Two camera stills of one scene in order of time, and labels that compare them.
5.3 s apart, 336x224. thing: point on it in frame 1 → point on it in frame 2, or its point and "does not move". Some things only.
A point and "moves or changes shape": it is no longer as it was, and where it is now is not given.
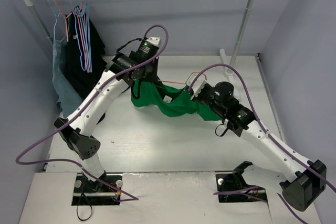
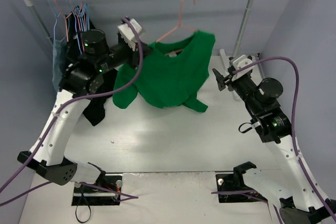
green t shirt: (172, 100) moves or changes shape
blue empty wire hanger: (81, 14) does not move
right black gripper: (203, 93) → (227, 80)
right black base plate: (234, 181) does not move
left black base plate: (88, 192) does not move
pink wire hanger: (187, 78) → (179, 25)
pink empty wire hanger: (81, 30) does not move
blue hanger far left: (56, 17) does not move
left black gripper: (151, 74) → (142, 51)
